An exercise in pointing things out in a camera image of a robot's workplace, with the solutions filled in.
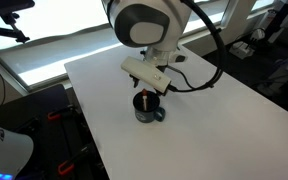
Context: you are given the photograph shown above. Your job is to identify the black clamp with orange handle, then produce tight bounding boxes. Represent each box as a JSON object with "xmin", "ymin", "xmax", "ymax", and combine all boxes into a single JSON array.
[
  {"xmin": 46, "ymin": 105, "xmax": 76, "ymax": 122},
  {"xmin": 57, "ymin": 143, "xmax": 92, "ymax": 176}
]

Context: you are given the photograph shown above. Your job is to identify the white device on floor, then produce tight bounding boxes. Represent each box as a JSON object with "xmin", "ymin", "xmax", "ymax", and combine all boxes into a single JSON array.
[{"xmin": 229, "ymin": 40, "xmax": 256, "ymax": 61}]

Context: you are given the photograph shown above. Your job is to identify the dark blue enamel mug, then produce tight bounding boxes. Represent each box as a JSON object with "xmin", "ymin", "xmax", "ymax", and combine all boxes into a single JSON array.
[{"xmin": 132, "ymin": 91, "xmax": 167, "ymax": 124}]

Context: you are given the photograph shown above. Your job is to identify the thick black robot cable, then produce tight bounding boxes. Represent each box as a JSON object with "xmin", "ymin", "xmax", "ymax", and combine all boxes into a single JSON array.
[{"xmin": 165, "ymin": 0, "xmax": 227, "ymax": 94}]

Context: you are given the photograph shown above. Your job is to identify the black upright stand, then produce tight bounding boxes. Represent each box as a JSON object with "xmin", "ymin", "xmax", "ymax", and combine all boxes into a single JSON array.
[{"xmin": 266, "ymin": 0, "xmax": 288, "ymax": 45}]

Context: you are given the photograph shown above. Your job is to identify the grey machine on floor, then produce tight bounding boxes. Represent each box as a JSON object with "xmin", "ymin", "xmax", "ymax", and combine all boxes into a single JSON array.
[{"xmin": 256, "ymin": 54, "xmax": 288, "ymax": 98}]

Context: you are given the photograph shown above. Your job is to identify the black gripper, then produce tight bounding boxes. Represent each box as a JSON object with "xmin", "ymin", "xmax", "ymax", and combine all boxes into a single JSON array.
[{"xmin": 129, "ymin": 64, "xmax": 169, "ymax": 98}]

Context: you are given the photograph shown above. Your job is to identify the white robot base blue lights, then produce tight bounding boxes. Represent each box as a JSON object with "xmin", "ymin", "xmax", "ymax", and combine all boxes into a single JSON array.
[{"xmin": 0, "ymin": 118, "xmax": 35, "ymax": 180}]

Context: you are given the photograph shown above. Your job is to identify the black robot stand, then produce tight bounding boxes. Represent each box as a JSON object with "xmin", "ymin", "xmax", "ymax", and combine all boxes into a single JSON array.
[{"xmin": 0, "ymin": 83, "xmax": 110, "ymax": 180}]

